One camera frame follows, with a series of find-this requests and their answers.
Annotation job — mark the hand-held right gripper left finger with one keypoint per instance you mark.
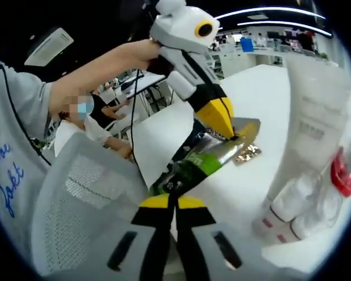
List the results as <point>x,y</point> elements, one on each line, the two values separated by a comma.
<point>152,243</point>

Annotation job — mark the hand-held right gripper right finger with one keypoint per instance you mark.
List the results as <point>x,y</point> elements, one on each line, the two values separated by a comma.
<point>199,243</point>

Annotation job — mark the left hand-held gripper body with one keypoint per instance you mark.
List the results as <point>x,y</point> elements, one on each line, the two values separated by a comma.
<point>178,26</point>

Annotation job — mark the black green sachet pack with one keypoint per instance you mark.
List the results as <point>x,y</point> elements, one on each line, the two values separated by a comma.
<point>199,164</point>

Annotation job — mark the gold foil sachet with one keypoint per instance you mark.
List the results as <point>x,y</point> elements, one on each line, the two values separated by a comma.
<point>248,155</point>

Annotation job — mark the cream skincare tube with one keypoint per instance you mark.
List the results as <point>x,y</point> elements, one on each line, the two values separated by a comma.
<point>310,117</point>

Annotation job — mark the red collar skincare pump bottle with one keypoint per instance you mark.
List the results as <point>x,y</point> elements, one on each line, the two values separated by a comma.
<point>343,175</point>

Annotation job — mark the person's left hand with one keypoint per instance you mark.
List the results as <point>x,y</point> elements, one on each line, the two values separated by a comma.
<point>149,52</point>

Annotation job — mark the blue bin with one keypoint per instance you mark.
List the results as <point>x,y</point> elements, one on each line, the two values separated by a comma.
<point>247,45</point>

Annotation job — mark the white side desk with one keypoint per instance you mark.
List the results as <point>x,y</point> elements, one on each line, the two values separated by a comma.
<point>146,85</point>

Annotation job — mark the long white counter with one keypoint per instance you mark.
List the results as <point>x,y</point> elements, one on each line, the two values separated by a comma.
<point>266,60</point>

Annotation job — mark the black desktop monitor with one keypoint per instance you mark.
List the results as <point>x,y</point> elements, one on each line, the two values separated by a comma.
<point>273,35</point>

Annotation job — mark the white ceiling light strip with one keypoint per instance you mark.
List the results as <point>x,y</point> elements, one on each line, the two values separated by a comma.
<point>280,22</point>
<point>266,11</point>

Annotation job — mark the ceiling air conditioner unit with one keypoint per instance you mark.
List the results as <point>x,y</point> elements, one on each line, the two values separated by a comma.
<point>48,47</point>

